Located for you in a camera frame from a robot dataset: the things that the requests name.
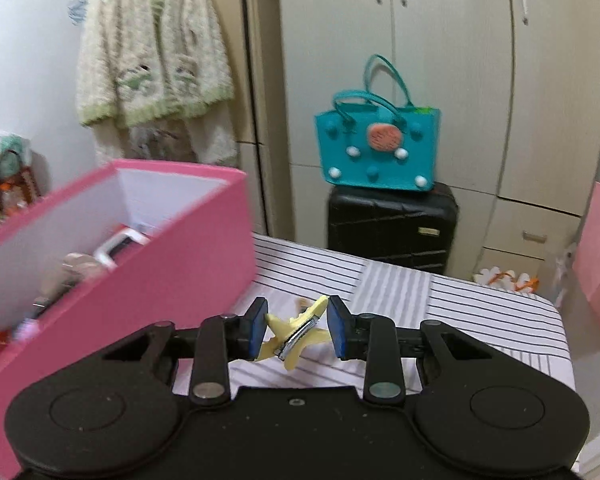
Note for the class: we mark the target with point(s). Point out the clear plastic bag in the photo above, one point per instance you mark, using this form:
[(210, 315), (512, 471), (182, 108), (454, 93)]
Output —
[(562, 270)]

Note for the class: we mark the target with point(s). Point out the white black pocket router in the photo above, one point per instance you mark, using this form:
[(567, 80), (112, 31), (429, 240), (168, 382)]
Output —
[(111, 246)]

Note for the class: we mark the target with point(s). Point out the cream green knitted cardigan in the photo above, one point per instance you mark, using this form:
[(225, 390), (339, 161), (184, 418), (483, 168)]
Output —
[(145, 35)]

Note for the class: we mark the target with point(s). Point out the cluttered wooden side table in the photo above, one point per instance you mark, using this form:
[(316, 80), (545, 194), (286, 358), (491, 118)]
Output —
[(10, 200)]

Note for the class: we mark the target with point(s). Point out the pale green white bundle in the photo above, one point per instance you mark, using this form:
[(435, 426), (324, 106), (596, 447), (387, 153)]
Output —
[(12, 150)]

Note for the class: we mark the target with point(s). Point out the pale yellow starfish hair clip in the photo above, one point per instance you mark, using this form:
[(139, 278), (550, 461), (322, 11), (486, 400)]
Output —
[(307, 312)]

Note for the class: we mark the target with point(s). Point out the grey beige wardrobe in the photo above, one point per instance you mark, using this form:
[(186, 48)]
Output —
[(455, 60)]

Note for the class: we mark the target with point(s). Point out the pink cardboard box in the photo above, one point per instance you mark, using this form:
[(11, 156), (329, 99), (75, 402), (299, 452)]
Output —
[(155, 300)]

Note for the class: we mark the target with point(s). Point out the black suitcase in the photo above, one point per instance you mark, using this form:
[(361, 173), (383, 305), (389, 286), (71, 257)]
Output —
[(380, 230)]

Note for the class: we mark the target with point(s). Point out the white and orange object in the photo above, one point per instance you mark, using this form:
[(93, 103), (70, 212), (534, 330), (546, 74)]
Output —
[(505, 279)]

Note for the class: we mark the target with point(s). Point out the black clothes rack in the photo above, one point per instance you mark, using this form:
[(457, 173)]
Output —
[(245, 60)]

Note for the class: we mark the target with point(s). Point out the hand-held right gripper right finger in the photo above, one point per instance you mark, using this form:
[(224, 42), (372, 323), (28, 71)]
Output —
[(339, 327)]

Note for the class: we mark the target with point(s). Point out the striped tablecloth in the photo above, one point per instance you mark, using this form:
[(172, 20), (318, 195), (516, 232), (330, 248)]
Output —
[(455, 310)]

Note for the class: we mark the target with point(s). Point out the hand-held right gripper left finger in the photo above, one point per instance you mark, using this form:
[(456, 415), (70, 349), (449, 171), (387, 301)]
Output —
[(255, 330)]

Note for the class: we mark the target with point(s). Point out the teal felt handbag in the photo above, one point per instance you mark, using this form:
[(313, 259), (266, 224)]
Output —
[(415, 155)]

